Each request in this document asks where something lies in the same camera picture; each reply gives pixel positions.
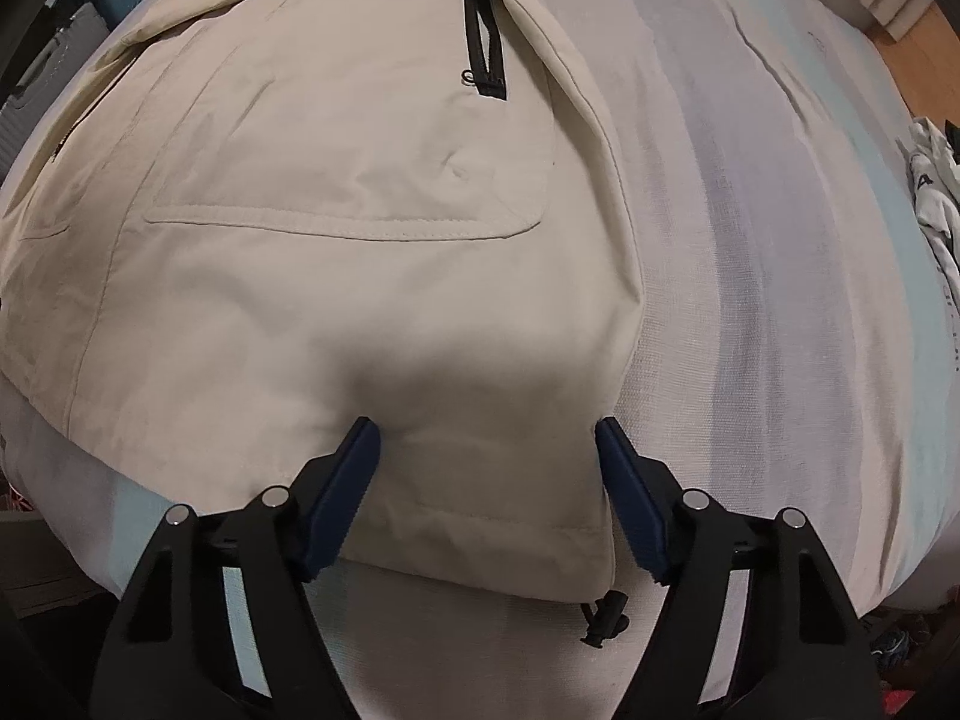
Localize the white crumpled garment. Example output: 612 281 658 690
904 116 960 290

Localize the bed with striped sheet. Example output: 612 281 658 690
0 0 960 720

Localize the grey hard suitcase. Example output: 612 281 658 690
0 4 113 173

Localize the beige and black hooded jacket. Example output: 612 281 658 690
0 0 650 650

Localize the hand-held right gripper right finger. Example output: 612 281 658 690
594 416 882 720

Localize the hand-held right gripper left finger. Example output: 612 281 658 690
88 416 382 720

